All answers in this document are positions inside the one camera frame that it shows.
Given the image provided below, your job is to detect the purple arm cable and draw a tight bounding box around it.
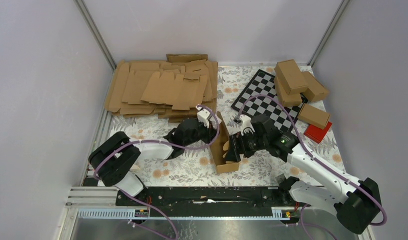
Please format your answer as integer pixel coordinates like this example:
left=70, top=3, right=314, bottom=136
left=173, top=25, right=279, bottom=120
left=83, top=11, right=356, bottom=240
left=93, top=104, right=221, bottom=240
left=235, top=94, right=388, bottom=240

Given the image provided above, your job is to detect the black white chessboard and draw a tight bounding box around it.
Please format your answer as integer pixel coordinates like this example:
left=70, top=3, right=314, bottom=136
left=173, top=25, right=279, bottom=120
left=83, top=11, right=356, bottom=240
left=231, top=69, right=293, bottom=132

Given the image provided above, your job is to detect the cardboard box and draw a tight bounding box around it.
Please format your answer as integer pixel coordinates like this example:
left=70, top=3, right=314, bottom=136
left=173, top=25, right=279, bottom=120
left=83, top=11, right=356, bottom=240
left=297, top=103, right=330, bottom=129
left=274, top=76, right=302, bottom=107
left=275, top=59, right=308, bottom=95
left=302, top=71, right=329, bottom=102
left=210, top=111, right=240, bottom=174

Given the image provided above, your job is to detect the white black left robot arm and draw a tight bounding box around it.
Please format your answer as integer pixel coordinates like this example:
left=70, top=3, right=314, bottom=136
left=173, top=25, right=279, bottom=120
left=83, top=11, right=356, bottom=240
left=88, top=118, right=221, bottom=206

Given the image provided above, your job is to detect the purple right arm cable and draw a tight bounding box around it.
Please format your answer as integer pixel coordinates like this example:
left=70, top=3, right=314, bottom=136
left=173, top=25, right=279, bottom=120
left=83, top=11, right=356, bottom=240
left=235, top=94, right=388, bottom=240

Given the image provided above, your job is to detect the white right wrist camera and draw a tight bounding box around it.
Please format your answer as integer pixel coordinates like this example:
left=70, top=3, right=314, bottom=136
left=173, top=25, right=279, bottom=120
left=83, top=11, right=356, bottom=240
left=234, top=114, right=255, bottom=136

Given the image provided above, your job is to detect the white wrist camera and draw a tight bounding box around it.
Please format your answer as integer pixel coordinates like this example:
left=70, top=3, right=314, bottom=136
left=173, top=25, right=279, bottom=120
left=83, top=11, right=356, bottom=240
left=197, top=108, right=212, bottom=129
left=234, top=114, right=255, bottom=136

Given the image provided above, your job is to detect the red flat block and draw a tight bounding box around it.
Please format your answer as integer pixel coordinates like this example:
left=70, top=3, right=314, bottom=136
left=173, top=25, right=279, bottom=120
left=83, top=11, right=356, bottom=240
left=304, top=121, right=332, bottom=144

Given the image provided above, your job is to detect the cardboard box on red block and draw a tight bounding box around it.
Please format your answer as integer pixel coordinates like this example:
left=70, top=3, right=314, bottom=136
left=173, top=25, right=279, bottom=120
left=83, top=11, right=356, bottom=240
left=297, top=103, right=330, bottom=129

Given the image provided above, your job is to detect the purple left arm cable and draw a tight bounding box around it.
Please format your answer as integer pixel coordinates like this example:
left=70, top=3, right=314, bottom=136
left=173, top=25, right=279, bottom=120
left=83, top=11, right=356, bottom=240
left=93, top=104, right=221, bottom=240

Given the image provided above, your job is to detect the stack of flat cardboard sheets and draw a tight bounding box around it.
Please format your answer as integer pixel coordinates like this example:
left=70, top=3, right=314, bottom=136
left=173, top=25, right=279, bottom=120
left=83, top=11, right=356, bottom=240
left=104, top=54, right=220, bottom=122

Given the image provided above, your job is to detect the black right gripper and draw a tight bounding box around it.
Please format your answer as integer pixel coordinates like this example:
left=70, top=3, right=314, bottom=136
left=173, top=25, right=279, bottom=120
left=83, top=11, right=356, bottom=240
left=224, top=128, right=268, bottom=163

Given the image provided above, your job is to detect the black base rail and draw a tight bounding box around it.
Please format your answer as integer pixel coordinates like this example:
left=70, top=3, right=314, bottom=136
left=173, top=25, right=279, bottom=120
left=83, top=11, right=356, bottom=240
left=136, top=186, right=303, bottom=218

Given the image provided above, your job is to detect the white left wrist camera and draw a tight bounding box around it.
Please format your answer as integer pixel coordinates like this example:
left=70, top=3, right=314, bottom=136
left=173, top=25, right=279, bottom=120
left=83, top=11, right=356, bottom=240
left=197, top=108, right=212, bottom=129

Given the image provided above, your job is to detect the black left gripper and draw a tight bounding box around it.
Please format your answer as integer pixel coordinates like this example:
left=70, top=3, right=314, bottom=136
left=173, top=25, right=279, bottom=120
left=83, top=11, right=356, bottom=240
left=184, top=118, right=219, bottom=148

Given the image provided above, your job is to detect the aluminium frame rail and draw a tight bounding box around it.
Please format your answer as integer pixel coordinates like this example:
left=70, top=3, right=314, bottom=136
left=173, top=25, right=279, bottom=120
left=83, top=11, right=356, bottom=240
left=67, top=185, right=365, bottom=222

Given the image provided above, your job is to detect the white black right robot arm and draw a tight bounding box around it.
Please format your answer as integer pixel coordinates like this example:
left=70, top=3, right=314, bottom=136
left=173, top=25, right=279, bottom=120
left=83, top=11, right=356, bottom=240
left=226, top=114, right=381, bottom=235

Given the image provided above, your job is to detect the floral patterned tablecloth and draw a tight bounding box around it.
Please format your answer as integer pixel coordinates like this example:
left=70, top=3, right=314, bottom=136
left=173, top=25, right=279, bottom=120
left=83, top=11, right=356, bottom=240
left=97, top=64, right=351, bottom=188

